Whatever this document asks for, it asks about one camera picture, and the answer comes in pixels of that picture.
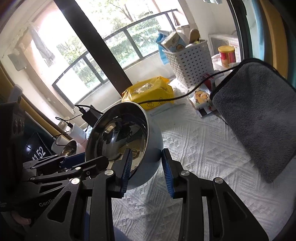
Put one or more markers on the white desk lamp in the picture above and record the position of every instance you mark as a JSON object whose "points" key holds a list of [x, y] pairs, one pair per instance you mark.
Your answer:
{"points": [[60, 140]]}

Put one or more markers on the white charger plug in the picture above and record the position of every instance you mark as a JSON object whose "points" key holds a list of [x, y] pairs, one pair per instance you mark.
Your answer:
{"points": [[78, 134]]}

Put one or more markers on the red yellow can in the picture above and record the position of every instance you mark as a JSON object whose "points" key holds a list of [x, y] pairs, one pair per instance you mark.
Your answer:
{"points": [[227, 55]]}

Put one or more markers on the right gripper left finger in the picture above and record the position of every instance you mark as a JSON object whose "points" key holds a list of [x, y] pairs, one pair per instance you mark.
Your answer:
{"points": [[118, 176]]}

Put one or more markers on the tablet showing clock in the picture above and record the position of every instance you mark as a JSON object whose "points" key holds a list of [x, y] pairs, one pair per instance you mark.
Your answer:
{"points": [[35, 148]]}

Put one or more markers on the person left hand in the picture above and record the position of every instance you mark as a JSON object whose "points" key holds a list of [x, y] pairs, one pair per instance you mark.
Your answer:
{"points": [[21, 220]]}

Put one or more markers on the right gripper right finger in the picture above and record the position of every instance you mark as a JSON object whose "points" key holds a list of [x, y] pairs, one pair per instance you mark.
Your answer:
{"points": [[174, 175]]}

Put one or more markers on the light blue steel bowl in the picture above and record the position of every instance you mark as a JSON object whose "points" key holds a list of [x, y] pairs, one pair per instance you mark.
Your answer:
{"points": [[127, 126]]}

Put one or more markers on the grey folded towel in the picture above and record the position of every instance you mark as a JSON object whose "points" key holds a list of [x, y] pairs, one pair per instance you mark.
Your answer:
{"points": [[259, 106]]}

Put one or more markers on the pink steel bowl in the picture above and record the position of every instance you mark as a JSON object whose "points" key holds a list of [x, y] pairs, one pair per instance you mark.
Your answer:
{"points": [[69, 149]]}

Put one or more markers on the black power adapter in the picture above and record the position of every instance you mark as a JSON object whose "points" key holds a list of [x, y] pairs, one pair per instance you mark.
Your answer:
{"points": [[91, 116]]}

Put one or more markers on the yellow right curtain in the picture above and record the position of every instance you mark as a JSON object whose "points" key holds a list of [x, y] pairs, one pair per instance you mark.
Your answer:
{"points": [[278, 38]]}

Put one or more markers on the white plastic basket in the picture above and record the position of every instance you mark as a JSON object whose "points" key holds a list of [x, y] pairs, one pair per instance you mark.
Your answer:
{"points": [[191, 64]]}

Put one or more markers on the yellow snack bag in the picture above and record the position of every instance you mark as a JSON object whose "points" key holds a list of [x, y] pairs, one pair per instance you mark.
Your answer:
{"points": [[156, 88]]}

